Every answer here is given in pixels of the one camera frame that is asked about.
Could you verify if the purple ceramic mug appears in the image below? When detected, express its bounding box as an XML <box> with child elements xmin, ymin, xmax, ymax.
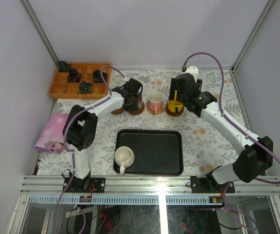
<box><xmin>131</xmin><ymin>93</ymin><xmax>142</xmax><ymax>112</ymax></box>

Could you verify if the yellow ceramic mug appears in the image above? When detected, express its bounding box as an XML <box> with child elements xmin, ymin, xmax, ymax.
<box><xmin>167</xmin><ymin>93</ymin><xmax>184</xmax><ymax>116</ymax></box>

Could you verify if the small brown wooden coaster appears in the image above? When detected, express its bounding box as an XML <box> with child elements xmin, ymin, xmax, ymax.
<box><xmin>129</xmin><ymin>102</ymin><xmax>145</xmax><ymax>116</ymax></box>

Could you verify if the pink ceramic mug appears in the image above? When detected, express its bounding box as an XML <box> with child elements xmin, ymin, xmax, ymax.
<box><xmin>147</xmin><ymin>91</ymin><xmax>163</xmax><ymax>103</ymax></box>

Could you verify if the large brown wooden coaster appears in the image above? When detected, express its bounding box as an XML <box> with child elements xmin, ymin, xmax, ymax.
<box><xmin>111</xmin><ymin>108</ymin><xmax>124</xmax><ymax>115</ymax></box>

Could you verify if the woven rattan coaster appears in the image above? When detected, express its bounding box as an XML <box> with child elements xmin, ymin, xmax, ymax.
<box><xmin>147</xmin><ymin>102</ymin><xmax>163</xmax><ymax>115</ymax></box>

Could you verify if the white ceramic mug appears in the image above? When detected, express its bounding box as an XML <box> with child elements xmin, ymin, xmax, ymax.
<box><xmin>114</xmin><ymin>146</ymin><xmax>135</xmax><ymax>174</ymax></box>

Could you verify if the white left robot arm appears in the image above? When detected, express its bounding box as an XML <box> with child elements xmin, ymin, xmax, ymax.
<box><xmin>62</xmin><ymin>78</ymin><xmax>143</xmax><ymax>193</ymax></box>

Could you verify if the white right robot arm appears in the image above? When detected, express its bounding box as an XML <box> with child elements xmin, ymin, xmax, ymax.
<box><xmin>169</xmin><ymin>73</ymin><xmax>273</xmax><ymax>192</ymax></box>

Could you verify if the black rolled item right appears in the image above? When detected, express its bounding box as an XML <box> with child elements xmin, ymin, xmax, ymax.
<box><xmin>93</xmin><ymin>69</ymin><xmax>108</xmax><ymax>83</ymax></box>

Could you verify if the black green rolled item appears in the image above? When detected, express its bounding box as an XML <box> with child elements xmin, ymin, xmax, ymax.
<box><xmin>78</xmin><ymin>81</ymin><xmax>92</xmax><ymax>94</ymax></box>

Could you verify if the orange wooden divided tray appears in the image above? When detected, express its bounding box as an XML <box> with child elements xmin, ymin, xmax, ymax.
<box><xmin>49</xmin><ymin>62</ymin><xmax>112</xmax><ymax>99</ymax></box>

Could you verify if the black rolled item middle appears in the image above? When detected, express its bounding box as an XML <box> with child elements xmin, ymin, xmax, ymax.
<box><xmin>67</xmin><ymin>68</ymin><xmax>81</xmax><ymax>83</ymax></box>

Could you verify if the black plastic tray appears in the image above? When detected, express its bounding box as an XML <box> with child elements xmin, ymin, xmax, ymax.
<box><xmin>115</xmin><ymin>129</ymin><xmax>183</xmax><ymax>176</ymax></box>

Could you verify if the black rolled item corner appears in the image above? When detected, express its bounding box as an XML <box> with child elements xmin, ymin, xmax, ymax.
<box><xmin>58</xmin><ymin>61</ymin><xmax>68</xmax><ymax>67</ymax></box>

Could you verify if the purple princess cloth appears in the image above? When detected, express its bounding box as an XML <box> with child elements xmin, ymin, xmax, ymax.
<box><xmin>34</xmin><ymin>113</ymin><xmax>68</xmax><ymax>154</ymax></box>

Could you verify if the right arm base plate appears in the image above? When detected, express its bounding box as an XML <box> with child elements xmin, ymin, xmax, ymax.
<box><xmin>190</xmin><ymin>176</ymin><xmax>235</xmax><ymax>194</ymax></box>

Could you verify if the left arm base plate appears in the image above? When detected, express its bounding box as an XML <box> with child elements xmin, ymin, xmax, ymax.
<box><xmin>66</xmin><ymin>177</ymin><xmax>106</xmax><ymax>194</ymax></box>

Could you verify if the aluminium front rail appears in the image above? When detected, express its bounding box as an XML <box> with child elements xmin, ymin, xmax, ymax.
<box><xmin>20</xmin><ymin>175</ymin><xmax>280</xmax><ymax>196</ymax></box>

